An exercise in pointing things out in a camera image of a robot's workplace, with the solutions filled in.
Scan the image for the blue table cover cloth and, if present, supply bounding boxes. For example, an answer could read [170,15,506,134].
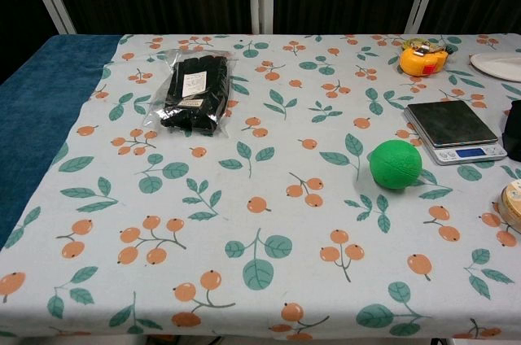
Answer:
[0,34,123,249]

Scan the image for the floral print tablecloth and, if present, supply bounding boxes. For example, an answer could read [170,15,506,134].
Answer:
[0,33,521,342]

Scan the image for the small digital scale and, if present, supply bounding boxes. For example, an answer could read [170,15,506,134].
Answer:
[403,100,509,166]

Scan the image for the green ball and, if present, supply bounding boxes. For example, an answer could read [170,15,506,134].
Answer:
[368,139,425,189]

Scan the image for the bagged black gloves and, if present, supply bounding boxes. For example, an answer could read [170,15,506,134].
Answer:
[142,48,241,138]

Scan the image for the orange yellow toy keychain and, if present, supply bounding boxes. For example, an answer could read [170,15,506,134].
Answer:
[396,37,457,77]

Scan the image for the white slipper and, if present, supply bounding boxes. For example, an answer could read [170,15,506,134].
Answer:
[468,51,521,84]

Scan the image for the round gold tin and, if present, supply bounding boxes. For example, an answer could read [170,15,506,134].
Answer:
[499,179,521,235]

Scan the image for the black mesh cloth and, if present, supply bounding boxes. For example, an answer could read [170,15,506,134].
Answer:
[499,99,521,153]

